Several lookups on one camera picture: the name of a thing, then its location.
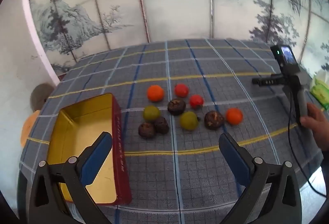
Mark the green round fruit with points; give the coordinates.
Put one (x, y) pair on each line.
(151, 113)
(189, 120)

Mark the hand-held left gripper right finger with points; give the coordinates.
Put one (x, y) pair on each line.
(232, 156)

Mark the orange round stool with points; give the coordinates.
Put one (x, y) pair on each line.
(28, 127)

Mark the red tin box gold inside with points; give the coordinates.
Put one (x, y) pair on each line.
(77, 126)

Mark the person's right hand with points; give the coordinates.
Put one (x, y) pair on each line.
(317, 123)

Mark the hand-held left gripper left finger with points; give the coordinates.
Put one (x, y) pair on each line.
(99, 154)

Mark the grey plaid tablecloth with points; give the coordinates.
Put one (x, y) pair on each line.
(205, 162)

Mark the painted landscape folding screen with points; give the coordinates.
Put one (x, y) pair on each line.
(180, 8)

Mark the red tomato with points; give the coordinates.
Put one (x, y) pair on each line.
(196, 101)
(181, 90)

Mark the orange mandarin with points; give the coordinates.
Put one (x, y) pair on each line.
(155, 93)
(234, 116)

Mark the grey round object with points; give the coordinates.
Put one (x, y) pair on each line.
(40, 96)

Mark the green tissue packet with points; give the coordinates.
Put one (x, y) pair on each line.
(321, 90)

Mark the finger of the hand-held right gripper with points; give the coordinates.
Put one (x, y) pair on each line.
(267, 82)

